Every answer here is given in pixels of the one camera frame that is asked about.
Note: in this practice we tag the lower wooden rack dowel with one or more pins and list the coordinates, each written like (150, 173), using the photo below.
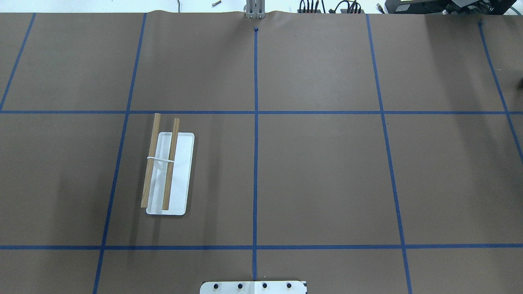
(170, 168)

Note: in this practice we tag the wooden rack dowel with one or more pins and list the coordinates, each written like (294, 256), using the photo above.
(170, 168)
(150, 160)

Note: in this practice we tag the upper wooden rack dowel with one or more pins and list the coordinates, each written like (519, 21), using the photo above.
(150, 160)

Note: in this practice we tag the black laptop computer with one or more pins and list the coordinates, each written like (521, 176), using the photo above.
(487, 7)

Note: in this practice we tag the aluminium frame post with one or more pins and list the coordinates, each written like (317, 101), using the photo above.
(255, 9)

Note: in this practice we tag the white central pedestal column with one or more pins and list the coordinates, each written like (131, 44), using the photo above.
(254, 287)

